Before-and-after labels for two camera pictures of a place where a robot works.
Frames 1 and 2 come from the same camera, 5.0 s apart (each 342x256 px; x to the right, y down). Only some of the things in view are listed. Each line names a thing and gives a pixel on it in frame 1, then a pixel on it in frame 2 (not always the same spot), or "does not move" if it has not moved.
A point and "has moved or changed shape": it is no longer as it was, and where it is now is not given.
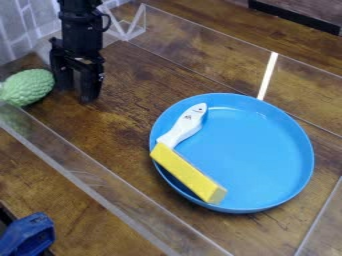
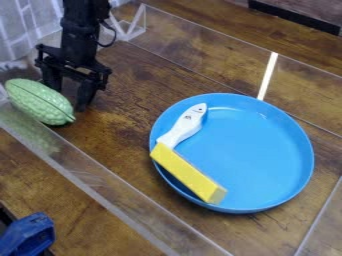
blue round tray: (253, 146) does not move
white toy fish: (188, 126) does not move
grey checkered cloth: (30, 25) does not move
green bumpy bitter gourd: (25, 86) has moved or changed shape
